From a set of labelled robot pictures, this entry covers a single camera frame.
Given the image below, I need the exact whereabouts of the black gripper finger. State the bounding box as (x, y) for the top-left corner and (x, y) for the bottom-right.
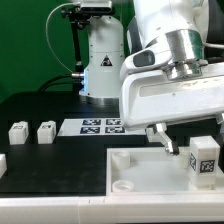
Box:
(153, 123), (179, 156)

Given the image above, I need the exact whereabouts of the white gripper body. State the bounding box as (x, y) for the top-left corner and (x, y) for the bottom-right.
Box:
(119, 63), (224, 130)

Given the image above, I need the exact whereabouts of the white square tabletop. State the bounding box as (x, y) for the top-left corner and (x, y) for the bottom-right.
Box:
(106, 147), (224, 195)

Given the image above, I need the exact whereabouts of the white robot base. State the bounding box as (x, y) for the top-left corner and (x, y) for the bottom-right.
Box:
(79, 16), (124, 105)

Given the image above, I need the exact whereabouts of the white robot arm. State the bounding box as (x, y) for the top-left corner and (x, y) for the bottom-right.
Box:
(119, 0), (224, 155)

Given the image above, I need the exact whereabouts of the white sheet with tags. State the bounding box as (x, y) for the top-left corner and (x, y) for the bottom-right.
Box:
(58, 118), (145, 137)

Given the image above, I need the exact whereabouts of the white block at left edge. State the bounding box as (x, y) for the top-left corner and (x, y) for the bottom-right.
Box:
(0, 154), (7, 179)

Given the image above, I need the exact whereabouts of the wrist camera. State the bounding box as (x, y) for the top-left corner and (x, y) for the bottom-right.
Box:
(133, 50), (155, 67)

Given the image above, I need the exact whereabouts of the black cable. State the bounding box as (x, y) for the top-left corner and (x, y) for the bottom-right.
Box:
(37, 75), (83, 93)

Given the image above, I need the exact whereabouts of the grey cable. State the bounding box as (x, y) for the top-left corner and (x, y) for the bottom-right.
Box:
(45, 2), (82, 74)

